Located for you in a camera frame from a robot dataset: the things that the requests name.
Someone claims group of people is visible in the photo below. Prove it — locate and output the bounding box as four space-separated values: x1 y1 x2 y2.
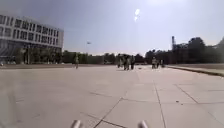
150 56 165 70
116 54 136 71

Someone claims grey paved plaza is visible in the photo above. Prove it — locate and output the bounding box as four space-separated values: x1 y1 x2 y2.
0 63 224 128

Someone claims person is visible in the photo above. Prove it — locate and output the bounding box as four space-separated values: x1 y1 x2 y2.
74 54 80 70

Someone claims thin tower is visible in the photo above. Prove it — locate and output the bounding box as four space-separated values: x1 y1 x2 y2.
171 35 177 51

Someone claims robot's own part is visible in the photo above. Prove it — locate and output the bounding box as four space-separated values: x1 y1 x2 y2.
137 120 149 128
70 119 82 128

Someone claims row of trees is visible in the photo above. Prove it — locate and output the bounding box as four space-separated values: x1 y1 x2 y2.
14 36 224 66

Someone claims raised kerb strip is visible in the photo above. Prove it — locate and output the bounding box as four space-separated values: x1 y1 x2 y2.
165 63 224 78

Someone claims white building with dark windows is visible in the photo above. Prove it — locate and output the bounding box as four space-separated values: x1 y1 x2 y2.
0 13 65 65

